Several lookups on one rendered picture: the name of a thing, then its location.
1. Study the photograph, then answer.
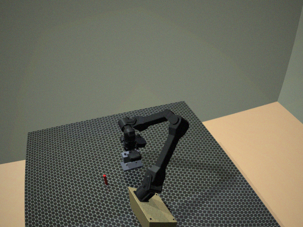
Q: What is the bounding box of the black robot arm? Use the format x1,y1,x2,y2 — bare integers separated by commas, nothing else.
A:
118,109,189,202

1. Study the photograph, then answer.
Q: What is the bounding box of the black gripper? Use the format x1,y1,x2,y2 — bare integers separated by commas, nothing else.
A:
120,136,142,162

